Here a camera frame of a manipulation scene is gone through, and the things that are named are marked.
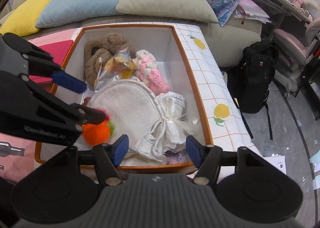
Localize pink white crochet toy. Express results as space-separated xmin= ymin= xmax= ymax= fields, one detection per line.
xmin=133 ymin=50 xmax=170 ymax=95

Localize orange crochet fruit toy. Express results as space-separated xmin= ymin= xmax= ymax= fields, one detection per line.
xmin=82 ymin=112 xmax=115 ymax=147

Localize white wrapped fabric bundle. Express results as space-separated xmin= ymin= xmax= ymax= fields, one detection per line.
xmin=131 ymin=91 xmax=201 ymax=165

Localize beige sofa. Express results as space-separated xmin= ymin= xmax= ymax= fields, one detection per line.
xmin=1 ymin=0 xmax=262 ymax=67

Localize pink paper mat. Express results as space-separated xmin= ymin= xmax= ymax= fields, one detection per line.
xmin=0 ymin=28 xmax=83 ymax=184

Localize grey beige cushion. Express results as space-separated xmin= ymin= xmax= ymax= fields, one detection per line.
xmin=116 ymin=0 xmax=218 ymax=24

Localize black backpack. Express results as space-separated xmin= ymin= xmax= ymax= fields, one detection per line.
xmin=228 ymin=40 xmax=279 ymax=141

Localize orange white storage box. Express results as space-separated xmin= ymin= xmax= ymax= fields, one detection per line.
xmin=35 ymin=23 xmax=213 ymax=173

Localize brown plush toy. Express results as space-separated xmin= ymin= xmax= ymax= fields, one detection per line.
xmin=84 ymin=32 xmax=136 ymax=87

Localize yellow cushion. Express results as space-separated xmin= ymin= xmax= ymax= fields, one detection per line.
xmin=1 ymin=0 xmax=51 ymax=37

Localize light blue cushion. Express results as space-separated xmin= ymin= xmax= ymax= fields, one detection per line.
xmin=36 ymin=0 xmax=119 ymax=28

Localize pink desk chair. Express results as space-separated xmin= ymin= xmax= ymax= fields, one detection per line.
xmin=272 ymin=18 xmax=319 ymax=97

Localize clear plastic document folder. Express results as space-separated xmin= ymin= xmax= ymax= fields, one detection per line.
xmin=234 ymin=0 xmax=271 ymax=24

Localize white checked lemon tablecloth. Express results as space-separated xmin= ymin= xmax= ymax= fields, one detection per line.
xmin=27 ymin=21 xmax=263 ymax=184

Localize white fluffy round pad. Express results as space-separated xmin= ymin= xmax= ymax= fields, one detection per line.
xmin=88 ymin=79 xmax=167 ymax=167

